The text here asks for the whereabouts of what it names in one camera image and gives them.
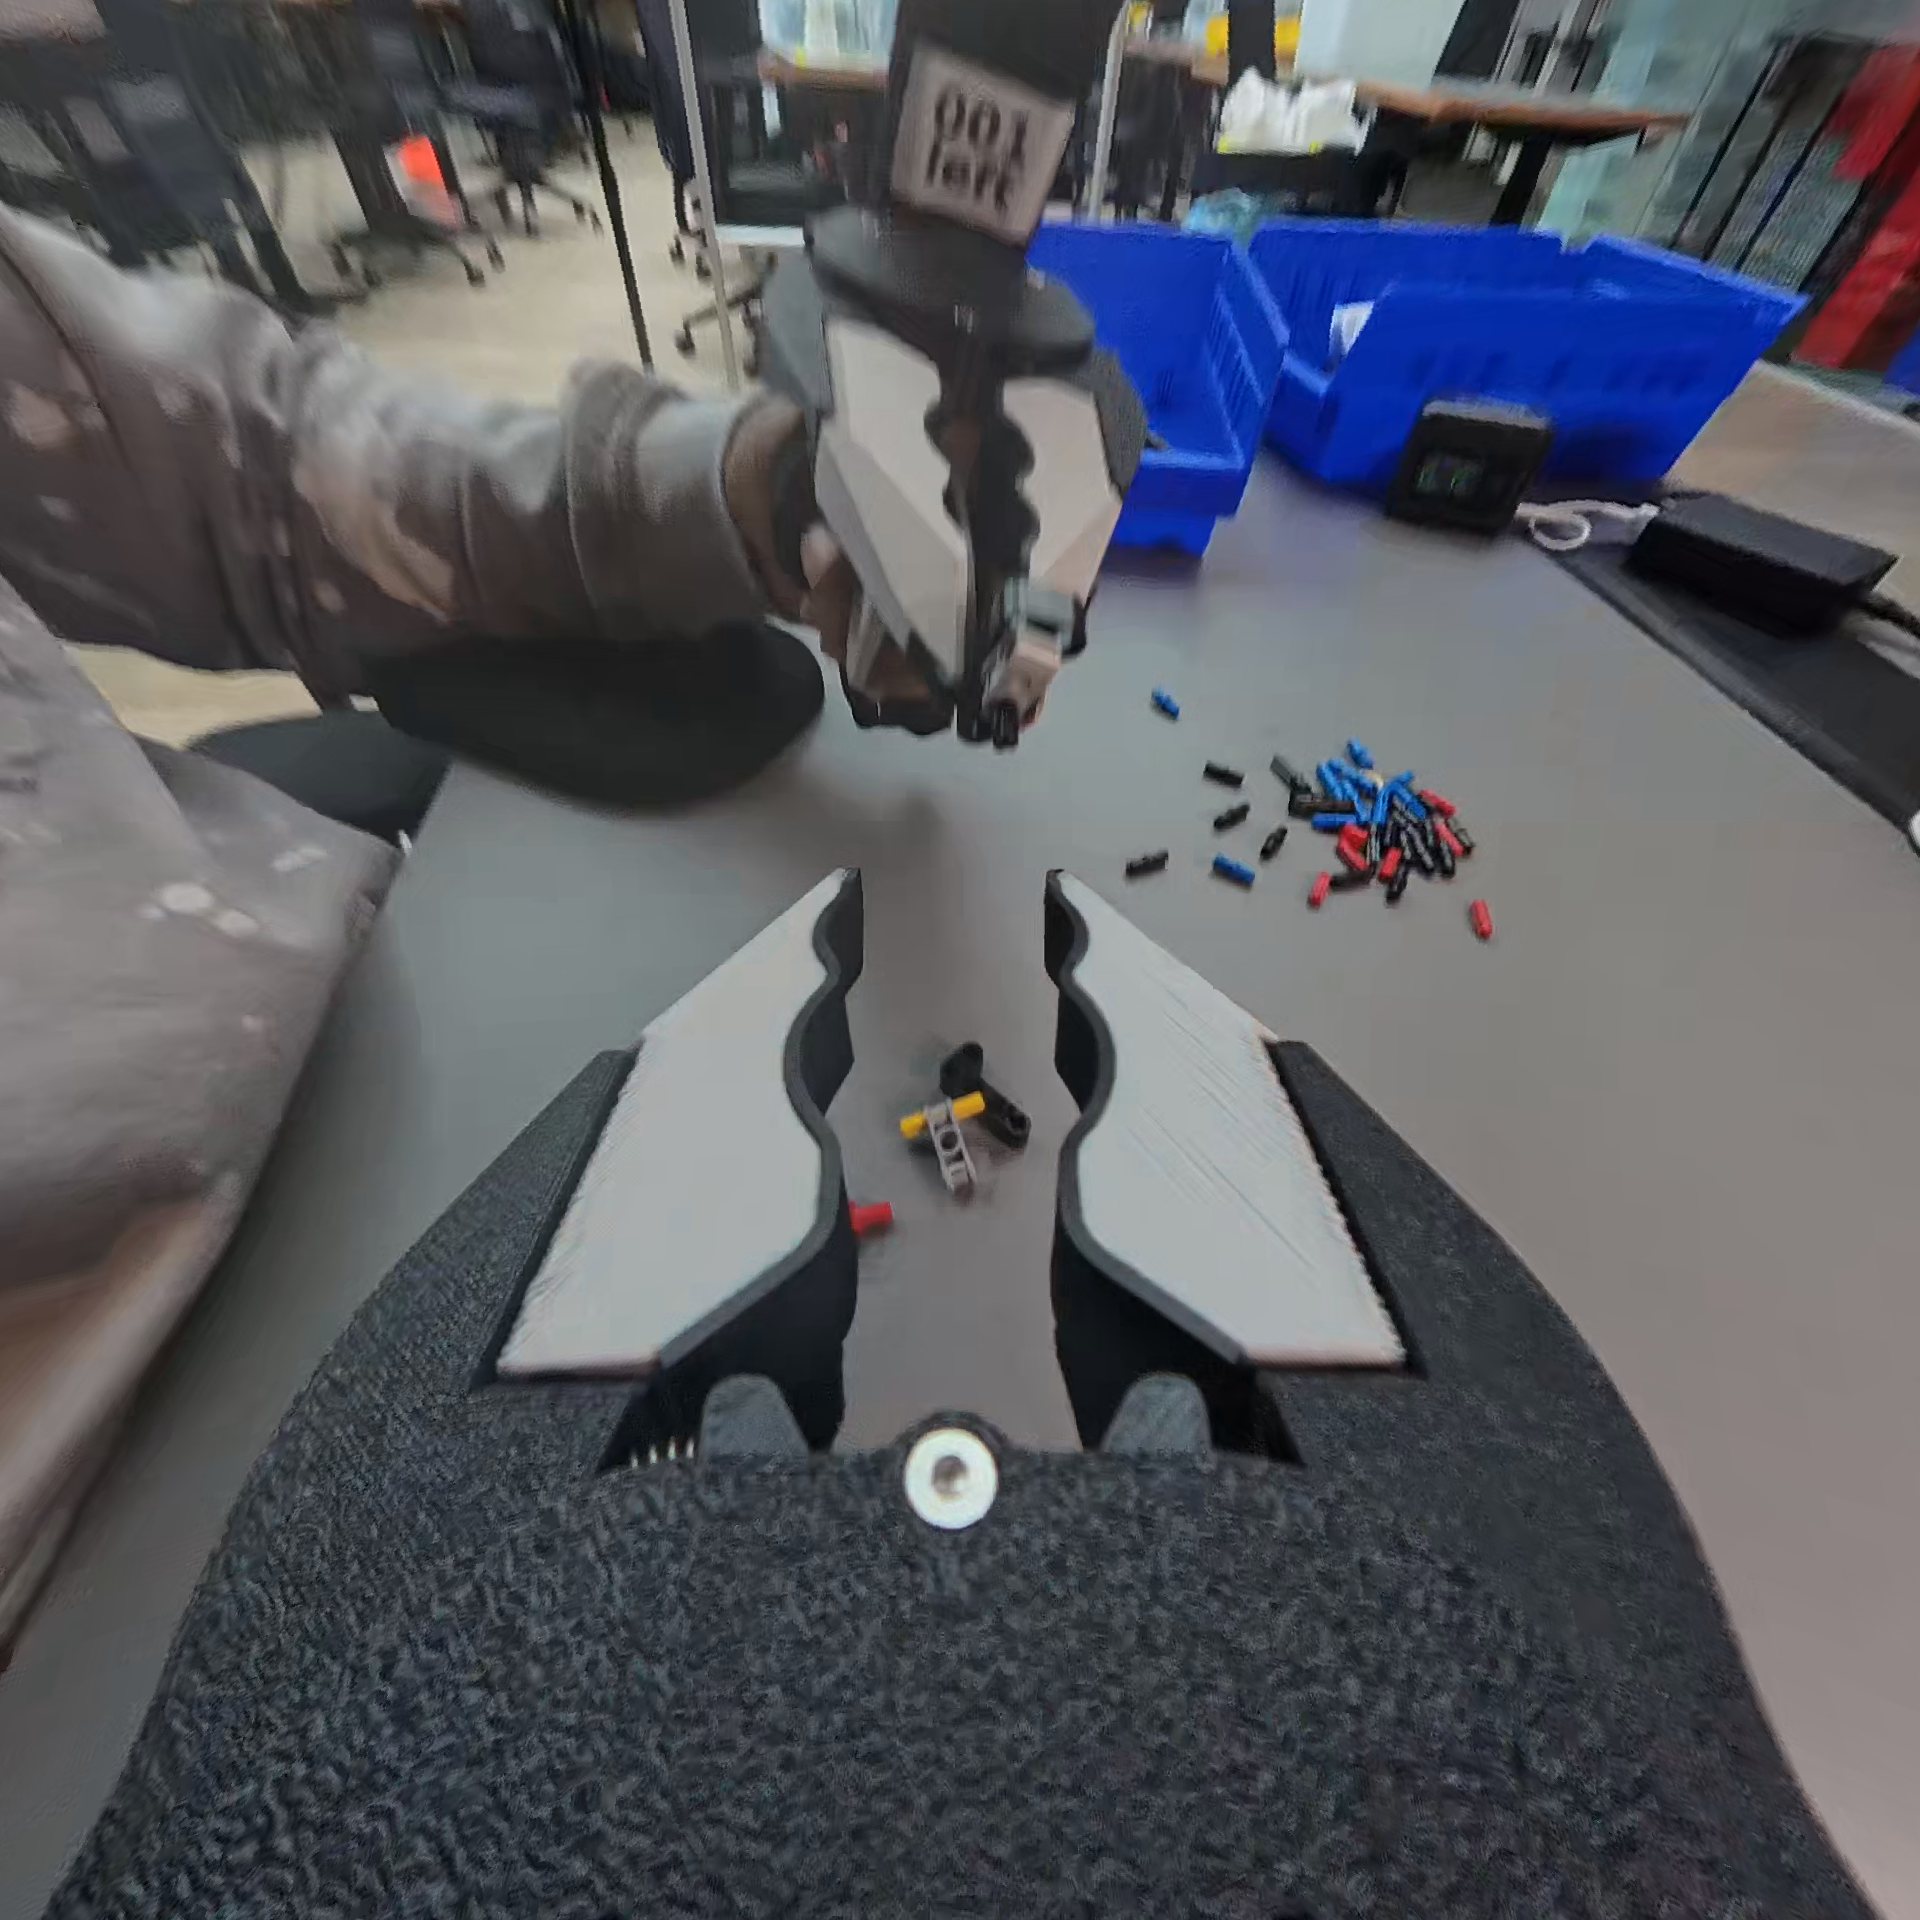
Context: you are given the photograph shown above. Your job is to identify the pile of small connector pins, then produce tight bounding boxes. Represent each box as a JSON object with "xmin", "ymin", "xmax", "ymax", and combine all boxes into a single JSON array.
[{"xmin": 1274, "ymin": 737, "xmax": 1479, "ymax": 902}]

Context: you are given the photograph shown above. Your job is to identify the person's left forearm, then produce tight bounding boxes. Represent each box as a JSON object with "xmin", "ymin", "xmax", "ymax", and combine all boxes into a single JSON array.
[{"xmin": 0, "ymin": 201, "xmax": 783, "ymax": 676}]

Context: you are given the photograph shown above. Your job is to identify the black device with green display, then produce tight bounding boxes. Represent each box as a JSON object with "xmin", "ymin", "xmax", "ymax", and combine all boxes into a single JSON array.
[{"xmin": 1388, "ymin": 397, "xmax": 1555, "ymax": 535}]

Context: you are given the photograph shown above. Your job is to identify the black power adapter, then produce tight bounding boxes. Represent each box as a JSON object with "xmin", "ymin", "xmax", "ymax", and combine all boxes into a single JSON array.
[{"xmin": 1628, "ymin": 492, "xmax": 1899, "ymax": 634}]

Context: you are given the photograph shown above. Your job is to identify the white printed parts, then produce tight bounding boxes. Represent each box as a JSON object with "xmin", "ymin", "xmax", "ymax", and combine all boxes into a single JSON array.
[{"xmin": 1216, "ymin": 66, "xmax": 1369, "ymax": 153}]

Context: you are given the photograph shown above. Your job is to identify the black toy connector piece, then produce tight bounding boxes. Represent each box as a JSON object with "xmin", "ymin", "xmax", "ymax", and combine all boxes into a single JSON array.
[{"xmin": 943, "ymin": 1040, "xmax": 1034, "ymax": 1153}]

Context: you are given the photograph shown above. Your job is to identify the white cable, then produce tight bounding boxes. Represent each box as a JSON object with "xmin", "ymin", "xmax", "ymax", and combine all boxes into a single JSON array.
[{"xmin": 1515, "ymin": 498, "xmax": 1654, "ymax": 553}]

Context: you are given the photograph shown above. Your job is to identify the person's torso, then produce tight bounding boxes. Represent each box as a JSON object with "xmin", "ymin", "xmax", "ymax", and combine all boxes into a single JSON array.
[{"xmin": 0, "ymin": 577, "xmax": 411, "ymax": 1652}]

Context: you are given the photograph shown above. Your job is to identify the black padded cushion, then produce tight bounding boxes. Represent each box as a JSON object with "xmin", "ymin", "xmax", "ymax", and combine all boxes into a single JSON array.
[{"xmin": 353, "ymin": 617, "xmax": 830, "ymax": 811}]

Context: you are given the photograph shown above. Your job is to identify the black desk strip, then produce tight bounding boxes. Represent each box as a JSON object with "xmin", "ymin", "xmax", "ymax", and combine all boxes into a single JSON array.
[{"xmin": 1547, "ymin": 539, "xmax": 1920, "ymax": 826}]

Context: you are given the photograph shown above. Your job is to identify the background wooden table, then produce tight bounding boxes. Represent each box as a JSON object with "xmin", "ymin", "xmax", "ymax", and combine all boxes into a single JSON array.
[{"xmin": 1125, "ymin": 37, "xmax": 1697, "ymax": 227}]

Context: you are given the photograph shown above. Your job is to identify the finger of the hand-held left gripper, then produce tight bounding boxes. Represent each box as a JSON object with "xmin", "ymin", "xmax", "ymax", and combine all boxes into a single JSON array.
[
  {"xmin": 814, "ymin": 318, "xmax": 985, "ymax": 692},
  {"xmin": 983, "ymin": 371, "xmax": 1131, "ymax": 601}
]

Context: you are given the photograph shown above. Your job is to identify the black office chair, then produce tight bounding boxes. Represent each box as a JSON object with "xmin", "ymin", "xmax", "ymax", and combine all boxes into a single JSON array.
[{"xmin": 337, "ymin": 0, "xmax": 607, "ymax": 286}]

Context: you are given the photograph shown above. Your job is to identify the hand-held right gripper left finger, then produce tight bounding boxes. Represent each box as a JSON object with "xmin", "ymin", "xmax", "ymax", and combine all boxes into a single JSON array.
[{"xmin": 496, "ymin": 870, "xmax": 870, "ymax": 1454}]

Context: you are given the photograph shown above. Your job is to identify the stack of red and blue bins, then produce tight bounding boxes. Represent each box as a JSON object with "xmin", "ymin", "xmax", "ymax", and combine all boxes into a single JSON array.
[{"xmin": 1792, "ymin": 45, "xmax": 1920, "ymax": 391}]

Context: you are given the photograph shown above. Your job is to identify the thin metal pole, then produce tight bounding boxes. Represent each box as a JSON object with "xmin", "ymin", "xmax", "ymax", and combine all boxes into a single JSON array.
[{"xmin": 660, "ymin": 0, "xmax": 753, "ymax": 395}]

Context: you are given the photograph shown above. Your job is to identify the white storage box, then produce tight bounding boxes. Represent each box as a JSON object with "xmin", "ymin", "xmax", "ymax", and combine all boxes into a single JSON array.
[{"xmin": 1291, "ymin": 0, "xmax": 1466, "ymax": 82}]

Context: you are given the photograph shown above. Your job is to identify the person's left hand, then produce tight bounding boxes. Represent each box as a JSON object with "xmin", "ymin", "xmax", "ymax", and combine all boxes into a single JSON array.
[{"xmin": 723, "ymin": 393, "xmax": 963, "ymax": 722}]

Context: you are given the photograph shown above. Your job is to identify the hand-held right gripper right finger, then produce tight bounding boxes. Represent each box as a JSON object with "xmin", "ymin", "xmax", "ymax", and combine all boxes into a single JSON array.
[{"xmin": 1044, "ymin": 870, "xmax": 1412, "ymax": 1454}]

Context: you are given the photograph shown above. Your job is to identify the large blue storage bin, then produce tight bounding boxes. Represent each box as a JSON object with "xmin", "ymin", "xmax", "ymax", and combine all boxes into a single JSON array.
[{"xmin": 1028, "ymin": 221, "xmax": 1293, "ymax": 555}]

